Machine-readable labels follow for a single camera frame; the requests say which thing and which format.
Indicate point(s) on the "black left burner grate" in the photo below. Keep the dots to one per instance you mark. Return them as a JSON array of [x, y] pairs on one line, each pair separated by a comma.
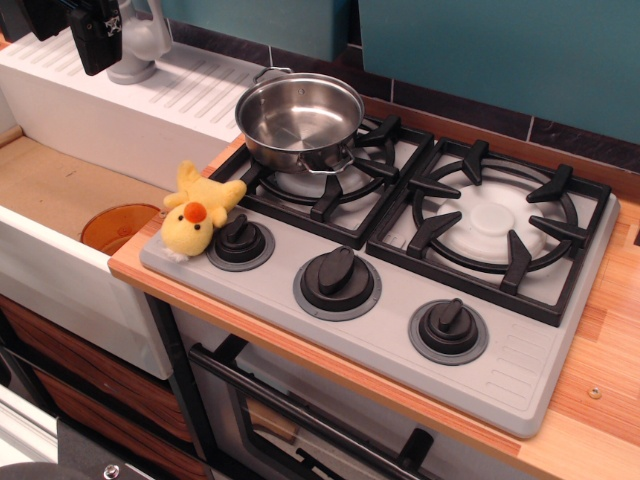
[[346, 207]]

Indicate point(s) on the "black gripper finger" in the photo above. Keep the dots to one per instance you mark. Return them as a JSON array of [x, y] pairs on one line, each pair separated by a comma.
[[97, 31], [46, 18]]

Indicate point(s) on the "oven door with handle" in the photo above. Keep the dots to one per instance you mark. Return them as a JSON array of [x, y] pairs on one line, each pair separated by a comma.
[[289, 423]]

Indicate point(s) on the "black left stove knob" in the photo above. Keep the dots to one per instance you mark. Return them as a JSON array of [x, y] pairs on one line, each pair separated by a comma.
[[241, 245]]

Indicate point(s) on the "grey toy faucet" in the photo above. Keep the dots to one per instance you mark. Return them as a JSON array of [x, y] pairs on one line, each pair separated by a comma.
[[143, 42]]

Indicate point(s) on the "grey toy stove top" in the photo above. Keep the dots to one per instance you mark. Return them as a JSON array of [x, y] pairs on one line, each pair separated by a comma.
[[509, 385]]

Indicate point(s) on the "black stove knob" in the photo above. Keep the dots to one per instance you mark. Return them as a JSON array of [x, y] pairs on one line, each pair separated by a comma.
[[448, 332], [241, 245], [337, 286]]

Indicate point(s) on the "black middle stove knob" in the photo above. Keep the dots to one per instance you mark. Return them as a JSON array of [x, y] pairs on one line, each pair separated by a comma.
[[337, 286]]

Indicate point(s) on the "orange sink drain disc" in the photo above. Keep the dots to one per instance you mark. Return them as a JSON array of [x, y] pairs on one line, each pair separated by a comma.
[[109, 230]]

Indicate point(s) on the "white toy sink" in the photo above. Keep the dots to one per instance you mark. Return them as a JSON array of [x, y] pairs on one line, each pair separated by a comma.
[[74, 145]]

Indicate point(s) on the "yellow stuffed duck toy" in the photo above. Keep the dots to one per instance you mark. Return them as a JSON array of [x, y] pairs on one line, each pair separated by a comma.
[[198, 207]]

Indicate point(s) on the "black right burner grate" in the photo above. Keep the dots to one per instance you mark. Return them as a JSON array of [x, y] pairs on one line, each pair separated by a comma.
[[519, 236]]

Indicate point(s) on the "black burner grate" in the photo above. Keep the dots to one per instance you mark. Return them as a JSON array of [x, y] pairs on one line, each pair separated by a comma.
[[346, 207], [519, 236]]

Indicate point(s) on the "stainless steel pan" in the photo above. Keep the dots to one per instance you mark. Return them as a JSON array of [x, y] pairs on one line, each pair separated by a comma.
[[300, 122]]

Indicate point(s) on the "black right stove knob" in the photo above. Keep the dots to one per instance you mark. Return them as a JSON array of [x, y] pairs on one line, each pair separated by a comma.
[[448, 332]]

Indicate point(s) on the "wooden drawer fronts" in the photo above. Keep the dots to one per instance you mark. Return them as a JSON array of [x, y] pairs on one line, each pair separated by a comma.
[[108, 399]]

